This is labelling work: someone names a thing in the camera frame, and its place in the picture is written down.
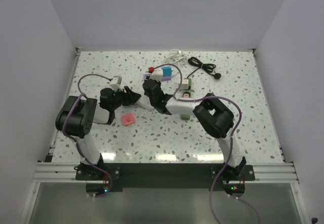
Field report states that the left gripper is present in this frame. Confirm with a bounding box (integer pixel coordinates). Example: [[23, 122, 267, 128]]
[[111, 85, 141, 111]]

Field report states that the white triangular power strip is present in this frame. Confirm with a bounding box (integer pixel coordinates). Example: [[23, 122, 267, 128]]
[[136, 95, 154, 111]]

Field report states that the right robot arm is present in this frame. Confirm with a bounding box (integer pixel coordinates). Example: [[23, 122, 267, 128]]
[[143, 79, 247, 180]]

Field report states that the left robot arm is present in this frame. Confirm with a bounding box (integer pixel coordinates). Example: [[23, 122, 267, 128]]
[[55, 86, 141, 180]]

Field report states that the blue plug adapter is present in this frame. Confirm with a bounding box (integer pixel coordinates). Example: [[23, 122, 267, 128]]
[[161, 66, 172, 77]]

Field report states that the purple power strip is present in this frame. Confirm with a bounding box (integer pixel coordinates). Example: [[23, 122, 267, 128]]
[[143, 73, 172, 82]]

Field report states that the white cube charger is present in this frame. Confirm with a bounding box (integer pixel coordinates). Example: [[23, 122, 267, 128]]
[[180, 78, 191, 90]]

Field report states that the green power strip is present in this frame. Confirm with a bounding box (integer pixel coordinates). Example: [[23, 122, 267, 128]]
[[181, 78, 192, 120]]

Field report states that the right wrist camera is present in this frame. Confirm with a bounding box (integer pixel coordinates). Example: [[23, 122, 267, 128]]
[[146, 67, 164, 82]]

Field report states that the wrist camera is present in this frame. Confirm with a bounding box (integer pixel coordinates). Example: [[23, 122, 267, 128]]
[[146, 67, 164, 82], [109, 76, 122, 91]]

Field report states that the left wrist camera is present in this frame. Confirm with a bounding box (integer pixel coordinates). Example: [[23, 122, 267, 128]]
[[109, 76, 122, 91]]

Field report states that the white coiled cable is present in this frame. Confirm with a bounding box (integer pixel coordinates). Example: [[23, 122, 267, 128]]
[[161, 49, 187, 65]]

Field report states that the black power cable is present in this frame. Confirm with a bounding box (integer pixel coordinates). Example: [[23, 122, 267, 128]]
[[186, 56, 223, 81]]

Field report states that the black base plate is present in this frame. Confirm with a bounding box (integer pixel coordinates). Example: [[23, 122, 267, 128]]
[[74, 162, 256, 195]]

